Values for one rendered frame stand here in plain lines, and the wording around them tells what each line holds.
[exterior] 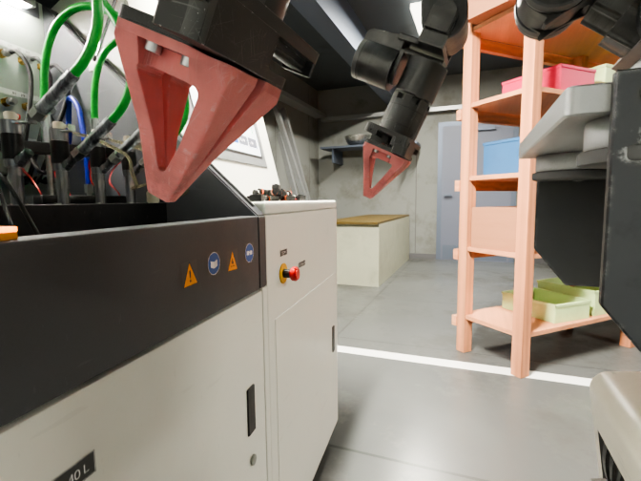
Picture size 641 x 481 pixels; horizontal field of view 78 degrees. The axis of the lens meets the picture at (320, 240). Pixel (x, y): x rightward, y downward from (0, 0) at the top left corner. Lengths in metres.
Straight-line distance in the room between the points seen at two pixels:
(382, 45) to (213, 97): 0.46
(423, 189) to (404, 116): 6.09
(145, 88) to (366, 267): 4.32
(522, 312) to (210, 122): 2.28
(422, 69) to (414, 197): 6.12
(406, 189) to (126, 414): 6.33
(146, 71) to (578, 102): 0.22
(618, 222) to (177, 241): 0.52
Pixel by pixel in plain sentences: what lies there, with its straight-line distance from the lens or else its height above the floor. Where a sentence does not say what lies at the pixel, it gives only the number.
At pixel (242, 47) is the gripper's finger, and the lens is 0.18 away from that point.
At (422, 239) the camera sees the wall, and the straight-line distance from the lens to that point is 6.70.
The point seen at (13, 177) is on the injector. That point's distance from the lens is 0.76.
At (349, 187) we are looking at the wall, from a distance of 6.93.
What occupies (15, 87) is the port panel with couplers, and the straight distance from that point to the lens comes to 1.15.
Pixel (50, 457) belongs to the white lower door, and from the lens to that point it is 0.51.
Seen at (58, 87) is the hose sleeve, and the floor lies 1.14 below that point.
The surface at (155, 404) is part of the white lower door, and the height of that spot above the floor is 0.71.
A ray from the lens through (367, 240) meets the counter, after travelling 4.44.
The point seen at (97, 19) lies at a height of 1.23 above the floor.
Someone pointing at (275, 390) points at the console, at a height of 0.53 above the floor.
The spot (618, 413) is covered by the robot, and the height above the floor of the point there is 0.79.
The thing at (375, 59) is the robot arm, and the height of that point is 1.18.
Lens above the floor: 0.98
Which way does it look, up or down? 6 degrees down
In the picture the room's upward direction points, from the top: 1 degrees counter-clockwise
